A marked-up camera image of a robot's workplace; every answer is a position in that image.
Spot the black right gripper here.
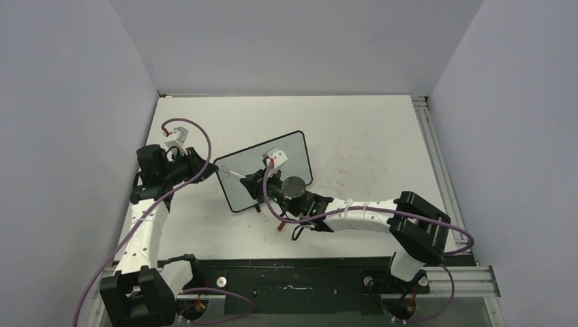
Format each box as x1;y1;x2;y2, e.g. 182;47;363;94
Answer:
242;166;303;217

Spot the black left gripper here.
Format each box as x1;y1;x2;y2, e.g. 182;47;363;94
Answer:
162;146;218;186

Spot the white marker pen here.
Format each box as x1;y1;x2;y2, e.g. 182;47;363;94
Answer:
228;170;246;178

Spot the black framed whiteboard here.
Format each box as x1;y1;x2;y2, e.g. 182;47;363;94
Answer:
213;131;314;214

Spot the red marker cap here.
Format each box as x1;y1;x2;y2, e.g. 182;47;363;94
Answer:
277;221;286;232

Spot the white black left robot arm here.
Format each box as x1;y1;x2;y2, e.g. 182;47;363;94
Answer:
100;144;218;326

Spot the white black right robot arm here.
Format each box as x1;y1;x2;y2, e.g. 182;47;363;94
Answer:
239;170;451;292

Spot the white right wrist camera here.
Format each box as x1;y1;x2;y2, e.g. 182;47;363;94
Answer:
262;147;288;170

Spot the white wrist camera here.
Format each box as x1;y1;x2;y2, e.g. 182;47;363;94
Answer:
262;147;288;170
164;127;189;153

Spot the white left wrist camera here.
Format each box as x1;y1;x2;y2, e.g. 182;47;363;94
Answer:
164;127;189;153

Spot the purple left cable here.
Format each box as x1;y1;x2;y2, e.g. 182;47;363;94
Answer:
71;117;256;327

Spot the purple cable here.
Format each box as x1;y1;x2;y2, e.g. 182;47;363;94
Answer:
262;159;476;324
71;117;256;327

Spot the black base frame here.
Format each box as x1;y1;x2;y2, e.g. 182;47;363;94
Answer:
177;257;475;320

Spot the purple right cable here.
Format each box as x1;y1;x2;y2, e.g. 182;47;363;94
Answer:
262;159;476;324

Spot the aluminium rail frame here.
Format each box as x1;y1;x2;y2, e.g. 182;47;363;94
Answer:
410;95;502;299

